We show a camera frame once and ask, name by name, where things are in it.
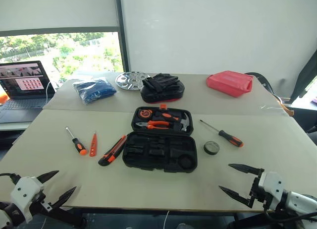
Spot open dark laptop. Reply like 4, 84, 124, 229
0, 60, 57, 111

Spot black stand by window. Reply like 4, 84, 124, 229
289, 56, 317, 104

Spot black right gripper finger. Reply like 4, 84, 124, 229
218, 185, 251, 208
228, 163, 261, 176

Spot black strap with orange end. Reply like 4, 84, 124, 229
244, 71, 296, 117

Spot white laptop cable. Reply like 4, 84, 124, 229
45, 81, 60, 101

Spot round silver metal plate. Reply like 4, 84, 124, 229
115, 71, 151, 92

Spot orange voltage tester pen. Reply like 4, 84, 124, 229
89, 130, 98, 157

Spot red plastic case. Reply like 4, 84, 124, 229
206, 70, 255, 99

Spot black tool case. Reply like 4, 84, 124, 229
122, 104, 198, 174

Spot claw hammer orange black handle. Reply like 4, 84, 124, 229
158, 111, 190, 133

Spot orange handled pliers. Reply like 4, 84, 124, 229
135, 120, 170, 131

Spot black gloves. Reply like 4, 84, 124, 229
142, 72, 180, 92

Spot black electrical tape roll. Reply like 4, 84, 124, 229
203, 140, 220, 156

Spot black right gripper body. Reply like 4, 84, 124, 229
247, 168, 272, 212

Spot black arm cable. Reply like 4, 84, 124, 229
0, 172, 20, 186
264, 208, 317, 224

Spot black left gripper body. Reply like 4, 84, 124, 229
30, 186, 86, 229

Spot orange black utility knife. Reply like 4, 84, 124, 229
98, 134, 128, 167

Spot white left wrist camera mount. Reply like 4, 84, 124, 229
9, 176, 46, 224

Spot blue items in plastic bag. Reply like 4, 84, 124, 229
72, 76, 117, 106

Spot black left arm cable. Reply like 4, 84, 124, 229
0, 172, 20, 186

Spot short orange black screwdriver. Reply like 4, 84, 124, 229
65, 126, 88, 155

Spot black window mullion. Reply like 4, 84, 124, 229
114, 0, 131, 73

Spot orange black tape measure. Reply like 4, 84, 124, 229
138, 109, 154, 120

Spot black case with red trim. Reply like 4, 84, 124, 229
140, 80, 187, 105

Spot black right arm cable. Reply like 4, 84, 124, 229
264, 208, 317, 224

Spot white cable under table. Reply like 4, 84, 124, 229
163, 210, 172, 229

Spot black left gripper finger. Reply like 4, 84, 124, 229
37, 170, 60, 184
51, 186, 78, 211

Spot long orange black screwdriver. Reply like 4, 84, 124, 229
200, 118, 244, 148

